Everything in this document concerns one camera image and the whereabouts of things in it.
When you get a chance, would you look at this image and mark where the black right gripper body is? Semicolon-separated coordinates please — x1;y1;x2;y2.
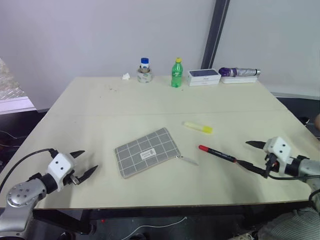
263;152;280;179

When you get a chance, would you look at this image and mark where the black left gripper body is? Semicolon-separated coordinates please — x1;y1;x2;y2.
65;172;82;187

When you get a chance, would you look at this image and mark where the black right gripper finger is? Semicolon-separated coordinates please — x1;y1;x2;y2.
245;140;266;151
235;159;267;179

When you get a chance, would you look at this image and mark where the grey checked pencil pouch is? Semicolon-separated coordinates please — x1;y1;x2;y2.
114;127;200;180

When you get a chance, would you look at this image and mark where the red and black marker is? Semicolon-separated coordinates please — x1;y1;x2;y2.
198;144;238;164

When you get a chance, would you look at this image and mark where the yellow highlighter pen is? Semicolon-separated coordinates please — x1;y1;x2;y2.
181;121;214;135

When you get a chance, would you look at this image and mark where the grey striped cloth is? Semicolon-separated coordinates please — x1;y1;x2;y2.
259;207;320;240

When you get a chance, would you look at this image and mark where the flat white box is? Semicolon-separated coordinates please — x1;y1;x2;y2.
221;74;259;85

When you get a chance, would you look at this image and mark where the purple and silver folded umbrella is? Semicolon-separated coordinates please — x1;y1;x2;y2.
218;66;262;78

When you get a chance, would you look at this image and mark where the white phone box dark lid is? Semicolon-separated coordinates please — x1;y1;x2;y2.
187;68;222;83

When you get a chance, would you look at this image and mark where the white bubble wrap bundle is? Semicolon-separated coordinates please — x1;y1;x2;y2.
0;57;37;116

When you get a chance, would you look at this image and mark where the clear tape roll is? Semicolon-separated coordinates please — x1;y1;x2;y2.
136;66;154;85

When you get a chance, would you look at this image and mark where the green plastic soda bottle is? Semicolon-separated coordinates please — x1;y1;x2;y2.
171;57;184;89

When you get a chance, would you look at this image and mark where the small blue-capped white bottle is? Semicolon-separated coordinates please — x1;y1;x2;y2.
139;57;151;71

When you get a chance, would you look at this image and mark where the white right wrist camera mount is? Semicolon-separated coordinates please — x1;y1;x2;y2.
263;136;293;175

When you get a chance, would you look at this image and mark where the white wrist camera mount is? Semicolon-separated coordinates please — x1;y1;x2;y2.
46;152;77;193
263;136;293;175

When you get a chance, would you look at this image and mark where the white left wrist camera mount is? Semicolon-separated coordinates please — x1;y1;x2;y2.
46;152;77;193

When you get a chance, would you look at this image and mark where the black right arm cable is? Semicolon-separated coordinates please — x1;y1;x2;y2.
267;173;320;201

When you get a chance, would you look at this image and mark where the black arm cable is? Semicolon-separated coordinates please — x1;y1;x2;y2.
267;173;320;201
0;148;57;192

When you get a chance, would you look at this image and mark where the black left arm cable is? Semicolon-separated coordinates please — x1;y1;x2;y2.
0;148;57;192

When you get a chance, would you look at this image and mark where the black table frame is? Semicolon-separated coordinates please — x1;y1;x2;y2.
31;199;316;235

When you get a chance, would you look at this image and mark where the thin white floor cable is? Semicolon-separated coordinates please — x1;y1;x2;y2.
129;216;188;235

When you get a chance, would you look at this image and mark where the dark grey wall post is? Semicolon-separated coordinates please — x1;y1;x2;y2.
201;0;231;74

